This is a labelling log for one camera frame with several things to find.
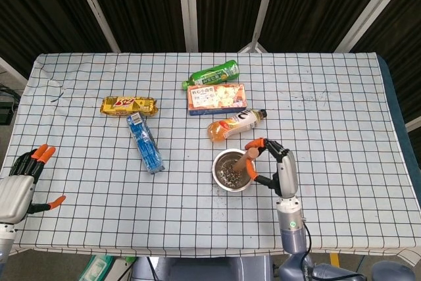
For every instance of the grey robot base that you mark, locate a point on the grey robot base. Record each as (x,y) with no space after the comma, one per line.
(204,268)

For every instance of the green drink bottle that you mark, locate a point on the green drink bottle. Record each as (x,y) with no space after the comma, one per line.
(212,75)

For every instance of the yellow biscuit packet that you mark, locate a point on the yellow biscuit packet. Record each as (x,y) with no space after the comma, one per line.
(129,106)

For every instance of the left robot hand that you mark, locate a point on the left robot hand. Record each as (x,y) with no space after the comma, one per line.
(14,195)

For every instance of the green white box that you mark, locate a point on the green white box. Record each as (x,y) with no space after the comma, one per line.
(95,268)

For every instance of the white tripod stand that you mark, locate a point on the white tripod stand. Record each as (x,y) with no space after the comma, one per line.
(252,44)

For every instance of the wooden rolling pin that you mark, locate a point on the wooden rolling pin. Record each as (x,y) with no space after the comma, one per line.
(245,160)

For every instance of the blue biscuit packet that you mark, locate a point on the blue biscuit packet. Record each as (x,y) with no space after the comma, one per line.
(145,143)

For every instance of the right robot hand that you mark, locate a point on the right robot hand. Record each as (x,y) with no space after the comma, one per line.
(287,170)

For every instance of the orange juice bottle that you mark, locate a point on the orange juice bottle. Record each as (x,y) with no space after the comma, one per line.
(235,125)

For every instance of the metal bowl with seeds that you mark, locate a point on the metal bowl with seeds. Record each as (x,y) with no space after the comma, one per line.
(230,172)

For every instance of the orange snack box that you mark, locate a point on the orange snack box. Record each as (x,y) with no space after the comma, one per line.
(217,99)

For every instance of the checkered white tablecloth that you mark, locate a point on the checkered white tablecloth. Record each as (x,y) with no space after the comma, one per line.
(210,149)

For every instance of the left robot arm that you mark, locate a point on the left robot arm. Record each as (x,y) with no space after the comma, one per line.
(5,249)

